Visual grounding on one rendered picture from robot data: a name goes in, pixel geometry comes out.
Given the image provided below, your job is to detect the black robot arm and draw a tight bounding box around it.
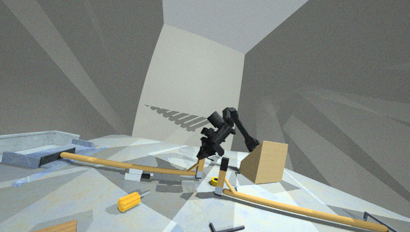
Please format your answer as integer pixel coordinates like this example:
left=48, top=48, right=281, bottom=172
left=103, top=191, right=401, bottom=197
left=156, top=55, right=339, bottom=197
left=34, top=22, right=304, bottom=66
left=201, top=107, right=261, bottom=152

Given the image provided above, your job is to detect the yellow ring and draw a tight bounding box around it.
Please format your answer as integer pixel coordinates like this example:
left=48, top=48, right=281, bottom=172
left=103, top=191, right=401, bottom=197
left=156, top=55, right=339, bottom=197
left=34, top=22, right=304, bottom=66
left=211, top=177, right=218, bottom=186

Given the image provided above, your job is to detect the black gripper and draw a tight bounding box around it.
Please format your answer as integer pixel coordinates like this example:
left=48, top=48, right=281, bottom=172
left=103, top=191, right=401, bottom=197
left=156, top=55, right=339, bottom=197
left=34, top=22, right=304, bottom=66
left=196, top=130, right=225, bottom=160

